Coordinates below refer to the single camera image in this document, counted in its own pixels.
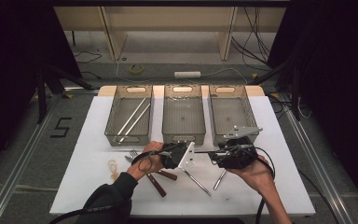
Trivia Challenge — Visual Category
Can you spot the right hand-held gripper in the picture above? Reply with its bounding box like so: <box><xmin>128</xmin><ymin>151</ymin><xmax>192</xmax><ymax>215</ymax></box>
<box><xmin>209</xmin><ymin>125</ymin><xmax>264</xmax><ymax>170</ymax></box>

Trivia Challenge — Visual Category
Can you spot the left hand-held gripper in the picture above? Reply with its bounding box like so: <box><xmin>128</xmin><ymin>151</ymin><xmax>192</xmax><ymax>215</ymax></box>
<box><xmin>161</xmin><ymin>141</ymin><xmax>197</xmax><ymax>170</ymax></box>

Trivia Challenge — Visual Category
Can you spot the metal spoon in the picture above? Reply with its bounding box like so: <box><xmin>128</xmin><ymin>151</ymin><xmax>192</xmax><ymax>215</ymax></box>
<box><xmin>213</xmin><ymin>169</ymin><xmax>227</xmax><ymax>191</ymax></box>

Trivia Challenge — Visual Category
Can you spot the smoky transparent plastic bin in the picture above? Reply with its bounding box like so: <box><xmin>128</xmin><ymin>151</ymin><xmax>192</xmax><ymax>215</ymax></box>
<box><xmin>161</xmin><ymin>83</ymin><xmax>207</xmax><ymax>147</ymax></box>
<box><xmin>208</xmin><ymin>84</ymin><xmax>260</xmax><ymax>147</ymax></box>
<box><xmin>103</xmin><ymin>84</ymin><xmax>155</xmax><ymax>147</ymax></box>

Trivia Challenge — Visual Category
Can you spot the knife with wooden handle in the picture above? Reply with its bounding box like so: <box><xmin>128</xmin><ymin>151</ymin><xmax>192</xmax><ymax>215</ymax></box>
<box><xmin>124</xmin><ymin>155</ymin><xmax>168</xmax><ymax>198</ymax></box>

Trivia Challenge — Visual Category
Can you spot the person's left hand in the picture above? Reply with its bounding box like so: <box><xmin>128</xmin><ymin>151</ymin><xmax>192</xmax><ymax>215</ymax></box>
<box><xmin>126</xmin><ymin>141</ymin><xmax>166</xmax><ymax>181</ymax></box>

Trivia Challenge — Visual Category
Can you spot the person's right hand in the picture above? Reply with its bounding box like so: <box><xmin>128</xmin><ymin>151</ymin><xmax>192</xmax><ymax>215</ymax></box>
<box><xmin>229</xmin><ymin>157</ymin><xmax>276</xmax><ymax>197</ymax></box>

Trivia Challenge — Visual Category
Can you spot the white power strip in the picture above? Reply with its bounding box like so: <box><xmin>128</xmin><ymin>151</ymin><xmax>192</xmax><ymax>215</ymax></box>
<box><xmin>173</xmin><ymin>70</ymin><xmax>202</xmax><ymax>79</ymax></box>

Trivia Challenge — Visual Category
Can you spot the black metal stand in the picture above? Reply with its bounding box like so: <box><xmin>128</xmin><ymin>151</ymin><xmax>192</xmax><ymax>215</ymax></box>
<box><xmin>35</xmin><ymin>63</ymin><xmax>95</xmax><ymax>125</ymax></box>
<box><xmin>247</xmin><ymin>59</ymin><xmax>302</xmax><ymax>121</ymax></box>

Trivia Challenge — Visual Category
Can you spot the yellow tape roll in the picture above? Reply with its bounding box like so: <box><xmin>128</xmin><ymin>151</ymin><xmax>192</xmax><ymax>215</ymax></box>
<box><xmin>128</xmin><ymin>63</ymin><xmax>145</xmax><ymax>76</ymax></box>

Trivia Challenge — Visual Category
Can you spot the black curtain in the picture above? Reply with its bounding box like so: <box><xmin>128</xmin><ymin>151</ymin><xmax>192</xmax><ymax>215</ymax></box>
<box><xmin>0</xmin><ymin>0</ymin><xmax>83</xmax><ymax>181</ymax></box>
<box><xmin>267</xmin><ymin>0</ymin><xmax>358</xmax><ymax>216</ymax></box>

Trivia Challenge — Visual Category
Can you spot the light wooden desk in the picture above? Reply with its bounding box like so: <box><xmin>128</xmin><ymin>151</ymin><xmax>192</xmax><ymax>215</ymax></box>
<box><xmin>54</xmin><ymin>6</ymin><xmax>287</xmax><ymax>62</ymax></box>

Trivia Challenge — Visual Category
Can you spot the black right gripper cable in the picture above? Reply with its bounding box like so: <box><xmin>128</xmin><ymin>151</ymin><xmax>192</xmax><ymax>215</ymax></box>
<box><xmin>254</xmin><ymin>146</ymin><xmax>277</xmax><ymax>224</ymax></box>

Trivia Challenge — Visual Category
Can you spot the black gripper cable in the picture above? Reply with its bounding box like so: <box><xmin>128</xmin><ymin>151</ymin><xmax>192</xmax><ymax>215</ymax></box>
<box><xmin>254</xmin><ymin>146</ymin><xmax>277</xmax><ymax>224</ymax></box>
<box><xmin>48</xmin><ymin>143</ymin><xmax>183</xmax><ymax>224</ymax></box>

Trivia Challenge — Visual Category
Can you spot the thin black cable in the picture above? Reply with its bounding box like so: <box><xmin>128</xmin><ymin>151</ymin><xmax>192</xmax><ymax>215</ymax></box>
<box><xmin>74</xmin><ymin>50</ymin><xmax>103</xmax><ymax>65</ymax></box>
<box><xmin>80</xmin><ymin>70</ymin><xmax>103</xmax><ymax>80</ymax></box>
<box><xmin>268</xmin><ymin>94</ymin><xmax>293</xmax><ymax>119</ymax></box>

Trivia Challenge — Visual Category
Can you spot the thick black cable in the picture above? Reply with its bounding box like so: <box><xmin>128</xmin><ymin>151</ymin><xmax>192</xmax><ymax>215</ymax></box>
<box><xmin>297</xmin><ymin>169</ymin><xmax>340</xmax><ymax>224</ymax></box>

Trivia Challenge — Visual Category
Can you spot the aluminium rail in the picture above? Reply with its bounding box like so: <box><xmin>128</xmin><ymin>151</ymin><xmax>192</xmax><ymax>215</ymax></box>
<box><xmin>62</xmin><ymin>87</ymin><xmax>100</xmax><ymax>95</ymax></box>
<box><xmin>0</xmin><ymin>99</ymin><xmax>59</xmax><ymax>224</ymax></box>
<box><xmin>282</xmin><ymin>105</ymin><xmax>353</xmax><ymax>224</ymax></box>

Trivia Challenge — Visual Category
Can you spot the bundle of black cables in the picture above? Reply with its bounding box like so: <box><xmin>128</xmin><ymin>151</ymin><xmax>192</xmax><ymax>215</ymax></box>
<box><xmin>230</xmin><ymin>6</ymin><xmax>272</xmax><ymax>68</ymax></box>

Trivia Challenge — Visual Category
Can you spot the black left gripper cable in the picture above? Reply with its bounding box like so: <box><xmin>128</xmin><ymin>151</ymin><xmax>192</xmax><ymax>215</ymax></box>
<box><xmin>48</xmin><ymin>143</ymin><xmax>183</xmax><ymax>224</ymax></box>

